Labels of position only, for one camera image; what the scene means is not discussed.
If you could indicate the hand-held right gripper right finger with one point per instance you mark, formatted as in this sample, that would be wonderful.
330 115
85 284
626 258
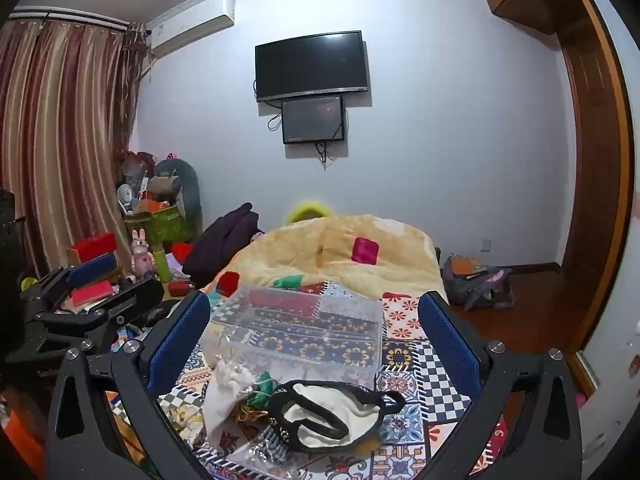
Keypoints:
445 342

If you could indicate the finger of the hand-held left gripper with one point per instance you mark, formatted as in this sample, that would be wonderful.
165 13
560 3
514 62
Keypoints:
137 295
92 266

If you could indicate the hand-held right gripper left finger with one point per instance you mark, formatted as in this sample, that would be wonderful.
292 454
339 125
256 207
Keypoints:
177 342

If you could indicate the white cloth pouch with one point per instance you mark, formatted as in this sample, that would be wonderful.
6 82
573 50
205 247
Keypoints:
225 400

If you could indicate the clear plastic storage box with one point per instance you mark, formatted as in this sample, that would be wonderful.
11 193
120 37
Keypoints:
300 325

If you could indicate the black and cream cloth bag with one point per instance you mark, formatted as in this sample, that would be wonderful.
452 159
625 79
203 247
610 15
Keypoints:
327 417

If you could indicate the pink red box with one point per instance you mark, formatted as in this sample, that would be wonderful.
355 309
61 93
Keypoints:
92 291

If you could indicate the green cylinder bottle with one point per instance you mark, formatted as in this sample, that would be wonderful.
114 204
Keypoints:
161 266

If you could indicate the patterned bed sheet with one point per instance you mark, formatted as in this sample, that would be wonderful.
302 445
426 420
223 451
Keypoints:
410 360

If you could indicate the pink rabbit toy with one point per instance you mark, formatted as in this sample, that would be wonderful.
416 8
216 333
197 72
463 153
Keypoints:
142 256

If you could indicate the grey purple backpack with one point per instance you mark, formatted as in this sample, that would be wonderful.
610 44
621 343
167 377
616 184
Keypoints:
475 282

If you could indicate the green cardboard box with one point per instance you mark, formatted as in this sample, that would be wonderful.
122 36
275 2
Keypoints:
170 227

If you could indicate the green cloth piece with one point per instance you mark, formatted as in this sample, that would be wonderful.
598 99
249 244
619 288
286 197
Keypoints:
262 391

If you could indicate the dark purple jacket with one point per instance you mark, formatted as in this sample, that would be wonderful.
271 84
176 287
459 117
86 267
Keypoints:
222 245

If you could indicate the grey plush toy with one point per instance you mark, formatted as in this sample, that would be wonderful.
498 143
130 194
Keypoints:
177 185

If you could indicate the striped brown curtain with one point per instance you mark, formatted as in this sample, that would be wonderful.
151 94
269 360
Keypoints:
65 135

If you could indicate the clear plastic bag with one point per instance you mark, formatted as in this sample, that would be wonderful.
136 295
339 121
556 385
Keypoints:
270 452

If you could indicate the yellow fleece blanket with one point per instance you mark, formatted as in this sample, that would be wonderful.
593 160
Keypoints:
310 250

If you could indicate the white door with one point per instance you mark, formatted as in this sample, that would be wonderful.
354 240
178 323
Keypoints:
617 350

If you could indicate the orange box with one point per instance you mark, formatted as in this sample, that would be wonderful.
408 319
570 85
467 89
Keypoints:
20 435

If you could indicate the yellow green round object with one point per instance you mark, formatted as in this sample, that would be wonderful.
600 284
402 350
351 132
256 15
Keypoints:
310 210

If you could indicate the white air conditioner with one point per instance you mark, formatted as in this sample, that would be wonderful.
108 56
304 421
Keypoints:
192 27

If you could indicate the white wall socket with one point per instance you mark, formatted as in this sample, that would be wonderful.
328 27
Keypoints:
485 244

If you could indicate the wooden door frame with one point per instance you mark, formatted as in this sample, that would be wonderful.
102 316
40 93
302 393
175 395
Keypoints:
600 160

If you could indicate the small wall monitor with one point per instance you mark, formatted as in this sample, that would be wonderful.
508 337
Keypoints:
312 120

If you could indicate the large wall television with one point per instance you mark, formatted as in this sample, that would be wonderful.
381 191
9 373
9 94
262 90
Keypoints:
312 66

